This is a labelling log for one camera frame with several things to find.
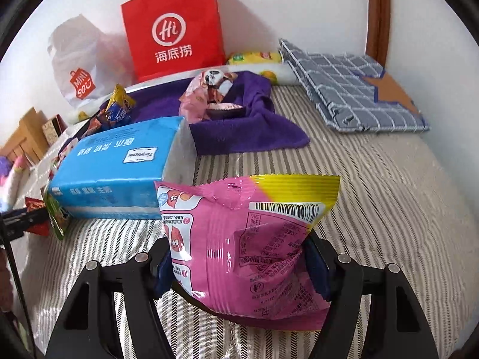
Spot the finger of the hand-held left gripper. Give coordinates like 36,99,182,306
0,207,49,238

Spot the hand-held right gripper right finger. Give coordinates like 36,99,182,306
303,228,438,359

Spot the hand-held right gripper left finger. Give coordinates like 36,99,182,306
45,237,176,359

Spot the green snack packet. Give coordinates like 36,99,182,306
43,187,70,242

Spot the panda print snack packet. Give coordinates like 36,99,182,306
200,68,238,101

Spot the plush toy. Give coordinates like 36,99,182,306
0,155,31,210

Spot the wooden furniture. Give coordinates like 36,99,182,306
0,107,49,165

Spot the small patterned box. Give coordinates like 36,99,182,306
41,116,70,144

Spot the blue tissue pack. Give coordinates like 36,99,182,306
47,116,199,220

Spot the red wrapped snack packet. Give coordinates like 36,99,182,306
80,114,113,139

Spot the yellow and blue snack packet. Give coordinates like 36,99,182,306
106,84,135,124

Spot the purple cloth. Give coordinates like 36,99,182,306
99,70,311,156

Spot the dark maroon snack packet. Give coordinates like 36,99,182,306
207,103,245,120

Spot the white plastic bag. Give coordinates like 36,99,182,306
48,14,137,111

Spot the pink floral snack packet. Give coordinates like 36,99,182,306
179,77,225,124

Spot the grey checked folded blanket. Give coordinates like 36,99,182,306
278,38,431,133

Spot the white printed rolled mat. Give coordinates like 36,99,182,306
67,62,300,124

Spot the red paper bag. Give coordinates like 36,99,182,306
120,0,227,82

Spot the wooden headboard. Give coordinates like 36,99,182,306
365,0,392,70

